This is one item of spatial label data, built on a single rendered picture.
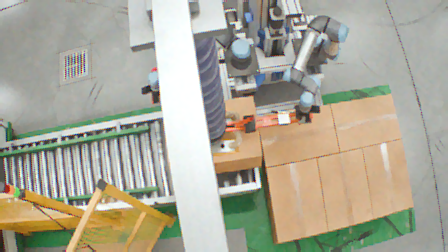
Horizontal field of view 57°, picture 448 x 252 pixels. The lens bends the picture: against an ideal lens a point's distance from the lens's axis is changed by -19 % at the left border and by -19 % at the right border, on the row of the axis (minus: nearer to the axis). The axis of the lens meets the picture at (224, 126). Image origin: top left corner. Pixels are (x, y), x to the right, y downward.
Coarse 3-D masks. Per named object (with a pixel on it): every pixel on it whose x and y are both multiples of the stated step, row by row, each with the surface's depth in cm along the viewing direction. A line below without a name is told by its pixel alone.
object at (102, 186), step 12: (96, 192) 210; (108, 192) 218; (120, 192) 236; (96, 204) 211; (132, 204) 268; (144, 204) 296; (84, 216) 208; (96, 216) 225; (108, 216) 245; (144, 216) 315; (156, 216) 347; (168, 216) 391; (84, 228) 208; (108, 228) 255; (120, 228) 279; (132, 228) 306; (144, 228) 341; (72, 240) 205; (108, 240) 265; (132, 240) 313; (156, 240) 396
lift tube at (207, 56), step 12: (204, 48) 171; (216, 48) 195; (204, 60) 181; (216, 60) 195; (204, 72) 192; (204, 84) 201; (216, 84) 212; (204, 96) 215; (216, 96) 230; (216, 108) 244; (216, 120) 256
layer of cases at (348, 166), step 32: (384, 96) 378; (288, 128) 375; (320, 128) 374; (352, 128) 373; (384, 128) 371; (288, 160) 368; (320, 160) 367; (352, 160) 366; (384, 160) 365; (288, 192) 362; (320, 192) 361; (352, 192) 360; (384, 192) 358; (288, 224) 356; (320, 224) 354; (352, 224) 354
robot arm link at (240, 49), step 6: (234, 42) 316; (240, 42) 316; (246, 42) 316; (228, 48) 320; (234, 48) 315; (240, 48) 315; (246, 48) 315; (234, 54) 317; (240, 54) 315; (246, 54) 316; (240, 60) 323
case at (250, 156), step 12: (252, 96) 327; (228, 108) 325; (240, 108) 325; (252, 108) 325; (252, 132) 321; (252, 144) 319; (168, 156) 319; (216, 156) 318; (228, 156) 317; (240, 156) 317; (252, 156) 317; (216, 168) 336; (228, 168) 342; (240, 168) 349
